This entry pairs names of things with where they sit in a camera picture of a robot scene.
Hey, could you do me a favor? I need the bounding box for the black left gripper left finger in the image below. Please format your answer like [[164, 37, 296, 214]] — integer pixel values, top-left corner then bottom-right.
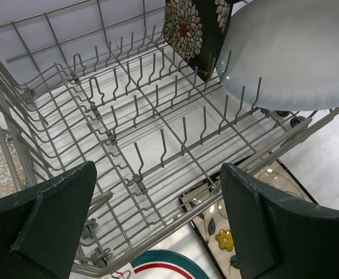
[[0, 161, 97, 278]]

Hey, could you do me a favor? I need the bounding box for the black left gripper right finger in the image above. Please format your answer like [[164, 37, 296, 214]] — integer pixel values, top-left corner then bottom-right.
[[221, 163, 339, 278]]

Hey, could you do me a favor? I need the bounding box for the white oval plate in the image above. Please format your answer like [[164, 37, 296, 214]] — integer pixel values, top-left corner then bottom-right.
[[215, 1, 339, 111]]

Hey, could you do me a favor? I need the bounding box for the black floral square plate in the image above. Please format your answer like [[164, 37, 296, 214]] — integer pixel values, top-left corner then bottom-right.
[[163, 0, 236, 81]]

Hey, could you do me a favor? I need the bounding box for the cream floral square plate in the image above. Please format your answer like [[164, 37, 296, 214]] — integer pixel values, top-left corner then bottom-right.
[[179, 160, 316, 278]]

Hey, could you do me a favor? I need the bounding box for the white plate steam logo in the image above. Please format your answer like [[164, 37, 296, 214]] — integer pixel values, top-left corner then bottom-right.
[[106, 249, 209, 279]]

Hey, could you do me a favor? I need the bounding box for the grey wire dish rack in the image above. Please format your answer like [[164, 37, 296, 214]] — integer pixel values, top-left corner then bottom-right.
[[0, 1, 339, 278]]

